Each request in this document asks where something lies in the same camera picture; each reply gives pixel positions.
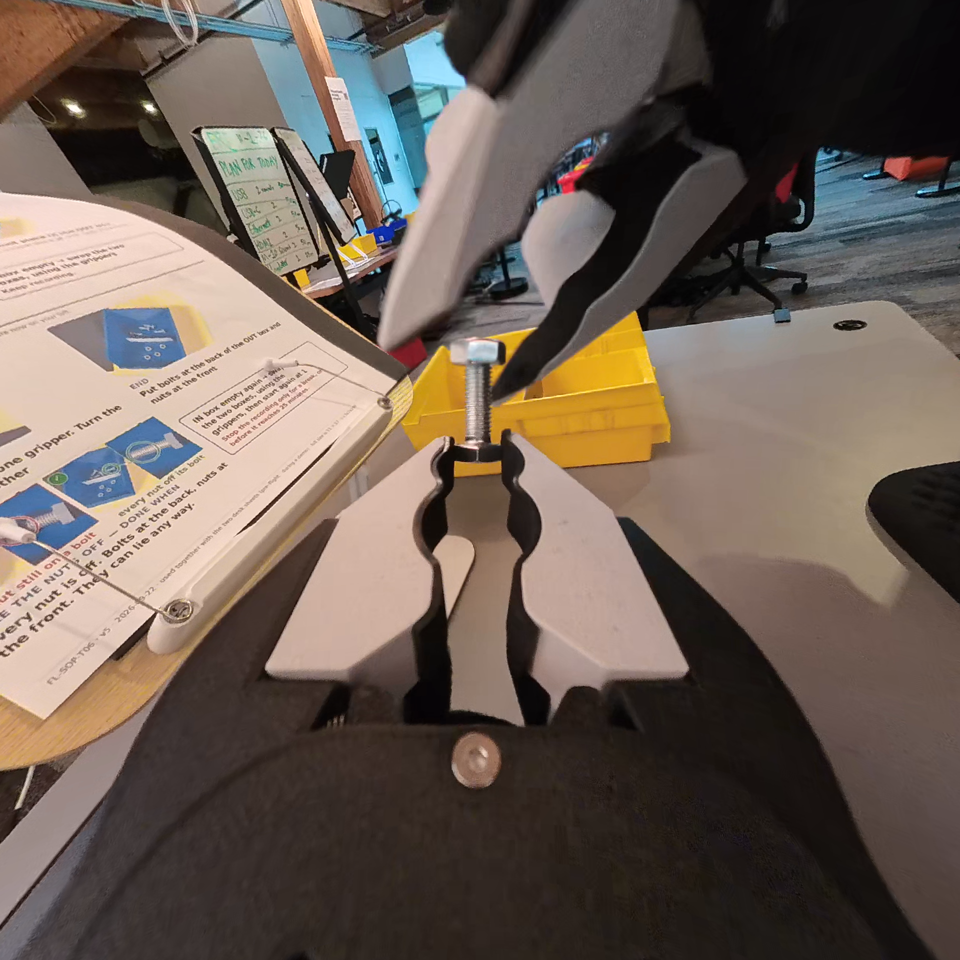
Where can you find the silver hex bolt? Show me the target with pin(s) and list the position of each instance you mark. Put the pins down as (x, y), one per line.
(478, 397)

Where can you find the white ledge bar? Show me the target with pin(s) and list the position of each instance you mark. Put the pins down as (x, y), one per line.
(247, 559)

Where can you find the small blue bin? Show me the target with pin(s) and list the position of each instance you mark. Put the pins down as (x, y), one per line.
(385, 234)

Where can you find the yellow plastic bin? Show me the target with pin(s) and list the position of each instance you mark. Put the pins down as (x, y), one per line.
(570, 427)

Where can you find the slanted wooden beam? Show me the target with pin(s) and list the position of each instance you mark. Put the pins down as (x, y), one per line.
(315, 45)

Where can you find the small yellow bin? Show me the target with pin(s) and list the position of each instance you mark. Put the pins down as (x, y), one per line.
(364, 246)

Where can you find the paper sign on beam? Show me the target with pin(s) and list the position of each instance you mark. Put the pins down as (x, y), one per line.
(343, 109)

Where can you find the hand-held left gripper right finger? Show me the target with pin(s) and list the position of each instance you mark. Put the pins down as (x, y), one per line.
(600, 592)

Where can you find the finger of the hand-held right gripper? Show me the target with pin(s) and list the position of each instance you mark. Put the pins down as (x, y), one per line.
(450, 225)
(690, 217)

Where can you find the black office chair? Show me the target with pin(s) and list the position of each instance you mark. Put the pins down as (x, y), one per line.
(750, 247)

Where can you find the round desk grommet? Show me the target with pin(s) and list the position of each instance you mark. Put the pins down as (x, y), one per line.
(850, 325)

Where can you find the instruction sheet on stand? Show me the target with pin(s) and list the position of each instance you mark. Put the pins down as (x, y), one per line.
(97, 720)

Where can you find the whiteboard easel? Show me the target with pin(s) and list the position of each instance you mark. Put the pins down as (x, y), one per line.
(330, 217)
(247, 195)

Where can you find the printed instruction sheet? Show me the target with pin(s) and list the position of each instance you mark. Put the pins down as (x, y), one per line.
(150, 450)

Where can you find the black mesh chair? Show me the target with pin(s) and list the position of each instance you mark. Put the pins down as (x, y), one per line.
(922, 525)

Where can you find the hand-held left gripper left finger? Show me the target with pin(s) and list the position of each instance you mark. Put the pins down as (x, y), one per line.
(352, 592)

